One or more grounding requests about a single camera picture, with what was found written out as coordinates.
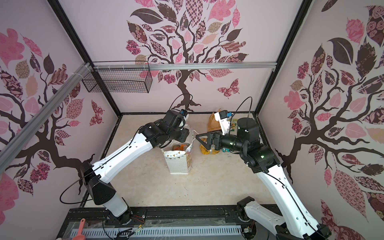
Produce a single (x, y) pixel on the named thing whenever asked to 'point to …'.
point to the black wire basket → (120, 80)
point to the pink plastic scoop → (80, 236)
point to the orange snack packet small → (182, 147)
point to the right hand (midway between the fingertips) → (203, 134)
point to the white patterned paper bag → (179, 155)
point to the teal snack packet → (225, 150)
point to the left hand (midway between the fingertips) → (184, 133)
